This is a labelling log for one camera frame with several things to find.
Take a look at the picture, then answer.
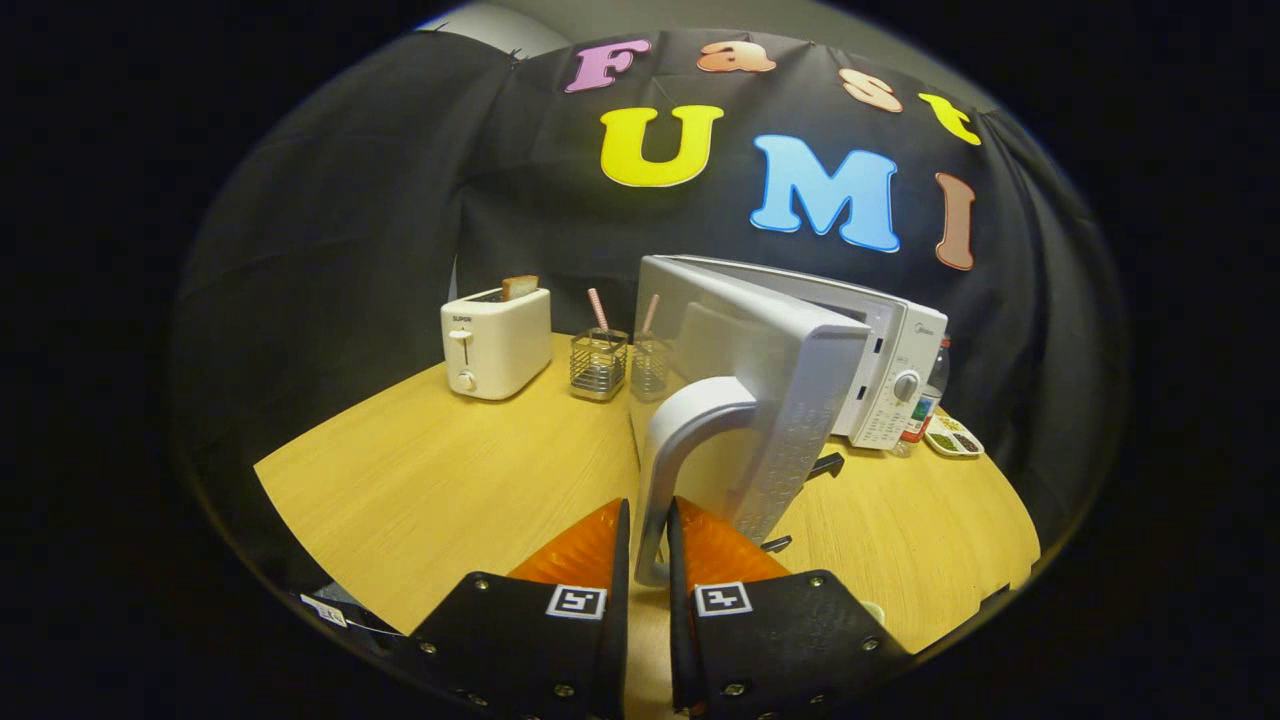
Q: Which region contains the white microwave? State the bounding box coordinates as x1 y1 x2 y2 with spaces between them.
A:
630 255 949 588

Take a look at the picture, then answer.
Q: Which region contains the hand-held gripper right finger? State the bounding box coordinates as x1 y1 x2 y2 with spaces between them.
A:
667 497 916 720

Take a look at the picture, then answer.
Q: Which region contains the clear bottle red label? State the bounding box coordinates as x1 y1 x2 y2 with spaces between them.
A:
900 335 951 446

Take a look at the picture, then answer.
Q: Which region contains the wire mesh basket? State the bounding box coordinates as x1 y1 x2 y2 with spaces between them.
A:
570 328 630 403

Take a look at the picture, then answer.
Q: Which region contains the white divided bean dish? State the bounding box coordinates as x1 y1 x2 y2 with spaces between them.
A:
924 415 986 459

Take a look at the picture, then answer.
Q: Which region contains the white toaster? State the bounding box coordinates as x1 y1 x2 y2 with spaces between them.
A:
441 287 553 402

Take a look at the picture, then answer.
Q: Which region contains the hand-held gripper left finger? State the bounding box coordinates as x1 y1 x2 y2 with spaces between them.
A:
410 498 631 720

